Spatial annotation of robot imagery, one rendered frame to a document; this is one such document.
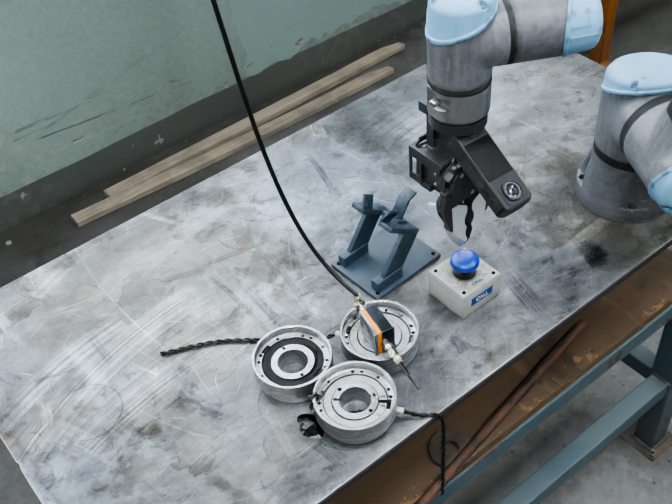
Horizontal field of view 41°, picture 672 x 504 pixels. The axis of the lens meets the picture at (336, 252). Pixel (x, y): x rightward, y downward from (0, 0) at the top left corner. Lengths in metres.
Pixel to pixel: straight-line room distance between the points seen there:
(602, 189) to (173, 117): 1.79
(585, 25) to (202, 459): 0.68
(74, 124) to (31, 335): 1.48
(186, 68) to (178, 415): 1.81
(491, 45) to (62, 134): 1.91
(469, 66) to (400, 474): 0.66
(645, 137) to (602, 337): 0.45
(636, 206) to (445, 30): 0.53
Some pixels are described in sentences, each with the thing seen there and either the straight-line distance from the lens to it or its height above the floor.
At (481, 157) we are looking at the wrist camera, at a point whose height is 1.07.
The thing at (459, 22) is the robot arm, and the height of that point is 1.24.
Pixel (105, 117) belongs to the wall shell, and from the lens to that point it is 2.79.
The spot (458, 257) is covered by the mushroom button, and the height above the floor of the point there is 0.87.
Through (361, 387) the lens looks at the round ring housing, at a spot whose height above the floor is 0.83.
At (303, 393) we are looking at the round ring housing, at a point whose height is 0.83.
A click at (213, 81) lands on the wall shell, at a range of 2.93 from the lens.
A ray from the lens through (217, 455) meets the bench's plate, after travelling 1.14.
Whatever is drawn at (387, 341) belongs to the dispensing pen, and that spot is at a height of 0.86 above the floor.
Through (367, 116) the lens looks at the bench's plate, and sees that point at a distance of 1.60.
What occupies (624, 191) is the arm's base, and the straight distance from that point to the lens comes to 1.38.
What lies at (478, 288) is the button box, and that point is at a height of 0.84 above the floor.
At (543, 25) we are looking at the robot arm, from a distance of 1.02.
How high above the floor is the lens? 1.74
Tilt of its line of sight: 44 degrees down
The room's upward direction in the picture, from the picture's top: 6 degrees counter-clockwise
